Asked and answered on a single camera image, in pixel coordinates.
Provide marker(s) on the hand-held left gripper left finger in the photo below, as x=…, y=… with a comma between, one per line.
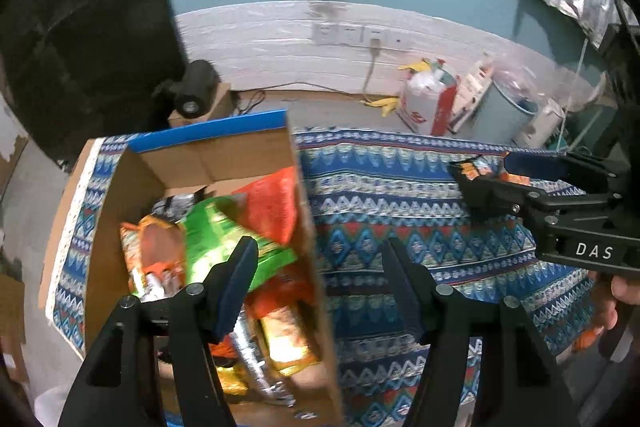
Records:
x=237, y=287

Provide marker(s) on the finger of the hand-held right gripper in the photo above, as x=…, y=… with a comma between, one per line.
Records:
x=535, y=165
x=490, y=196

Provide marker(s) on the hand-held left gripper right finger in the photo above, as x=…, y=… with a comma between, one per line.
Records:
x=400, y=287

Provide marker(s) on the black orange snack packet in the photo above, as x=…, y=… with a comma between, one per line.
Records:
x=472, y=169

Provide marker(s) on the orange-yellow snack bag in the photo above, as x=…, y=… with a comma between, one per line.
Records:
x=280, y=294

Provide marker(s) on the green snack bag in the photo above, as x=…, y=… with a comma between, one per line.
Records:
x=215, y=232

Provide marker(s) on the silver snack packet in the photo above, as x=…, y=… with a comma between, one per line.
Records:
x=255, y=357
x=172, y=206

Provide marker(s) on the long yellow snack packet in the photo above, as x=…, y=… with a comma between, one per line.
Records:
x=290, y=342

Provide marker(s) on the orange-red snack bag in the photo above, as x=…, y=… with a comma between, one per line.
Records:
x=272, y=207

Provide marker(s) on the orange popcorn snack bag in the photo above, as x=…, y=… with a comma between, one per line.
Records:
x=592, y=337

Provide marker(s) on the orange fries snack bag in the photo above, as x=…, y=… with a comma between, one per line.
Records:
x=155, y=247

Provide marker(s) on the small yellow snack packet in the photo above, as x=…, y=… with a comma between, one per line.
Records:
x=232, y=379

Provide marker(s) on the blue cardboard box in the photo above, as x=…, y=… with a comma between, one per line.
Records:
x=165, y=162

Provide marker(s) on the person's right hand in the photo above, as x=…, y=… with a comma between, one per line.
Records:
x=625, y=294

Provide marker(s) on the light blue bin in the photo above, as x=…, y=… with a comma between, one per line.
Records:
x=495, y=117

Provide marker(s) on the blue patterned tablecloth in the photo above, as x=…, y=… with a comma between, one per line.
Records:
x=400, y=217

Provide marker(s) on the clear plastic bin liner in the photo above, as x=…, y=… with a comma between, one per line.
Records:
x=520, y=79

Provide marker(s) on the white paper bag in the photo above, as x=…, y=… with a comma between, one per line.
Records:
x=475, y=87

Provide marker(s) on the white plastic bag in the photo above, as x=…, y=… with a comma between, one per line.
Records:
x=420, y=102

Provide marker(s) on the yellow plastic scrap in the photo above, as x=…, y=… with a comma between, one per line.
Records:
x=385, y=104

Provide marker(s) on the black round device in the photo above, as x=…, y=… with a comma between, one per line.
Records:
x=195, y=84

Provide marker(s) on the flat brown cardboard piece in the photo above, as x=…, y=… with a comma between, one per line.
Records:
x=10, y=317

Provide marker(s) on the large dark object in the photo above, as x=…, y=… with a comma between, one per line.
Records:
x=85, y=32

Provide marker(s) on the white wall socket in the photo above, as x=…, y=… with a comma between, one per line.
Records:
x=350, y=34
x=322, y=33
x=375, y=33
x=397, y=39

